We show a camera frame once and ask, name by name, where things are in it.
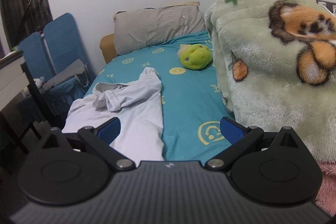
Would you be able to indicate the grey cloth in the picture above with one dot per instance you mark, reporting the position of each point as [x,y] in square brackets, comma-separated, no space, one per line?
[68,74]

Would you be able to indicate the green plush toy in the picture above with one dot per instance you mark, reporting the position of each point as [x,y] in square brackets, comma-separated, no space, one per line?
[195,54]

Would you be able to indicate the green printed fleece blanket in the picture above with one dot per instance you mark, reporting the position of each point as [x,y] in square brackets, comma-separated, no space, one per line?
[267,77]

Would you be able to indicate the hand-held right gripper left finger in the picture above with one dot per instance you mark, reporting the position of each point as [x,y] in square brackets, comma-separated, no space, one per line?
[110,129]

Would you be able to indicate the white shirt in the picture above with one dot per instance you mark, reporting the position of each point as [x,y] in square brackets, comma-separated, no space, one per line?
[139,113]

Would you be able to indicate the white table with black legs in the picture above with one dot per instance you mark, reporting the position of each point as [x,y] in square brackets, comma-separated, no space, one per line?
[13,77]

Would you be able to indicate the blue covered chair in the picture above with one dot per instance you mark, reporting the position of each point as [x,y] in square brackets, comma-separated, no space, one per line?
[61,37]
[32,56]

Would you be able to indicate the small white plush toy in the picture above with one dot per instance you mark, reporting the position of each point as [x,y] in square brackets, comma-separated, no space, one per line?
[35,85]

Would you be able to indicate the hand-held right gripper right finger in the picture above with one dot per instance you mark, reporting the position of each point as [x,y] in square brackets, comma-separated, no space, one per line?
[232,128]

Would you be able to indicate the teal smiley bed sheet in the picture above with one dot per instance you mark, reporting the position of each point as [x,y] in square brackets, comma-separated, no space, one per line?
[189,98]

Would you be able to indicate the grey pillow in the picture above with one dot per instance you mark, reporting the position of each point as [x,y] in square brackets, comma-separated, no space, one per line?
[157,27]

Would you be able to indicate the wall socket with plugs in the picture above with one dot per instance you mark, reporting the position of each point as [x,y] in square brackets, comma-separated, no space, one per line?
[326,6]

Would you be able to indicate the yellow bed headboard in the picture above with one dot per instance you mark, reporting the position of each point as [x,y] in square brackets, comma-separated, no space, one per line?
[106,48]

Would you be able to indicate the pink fluffy blanket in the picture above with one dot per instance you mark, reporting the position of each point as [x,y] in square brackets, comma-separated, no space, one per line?
[326,184]

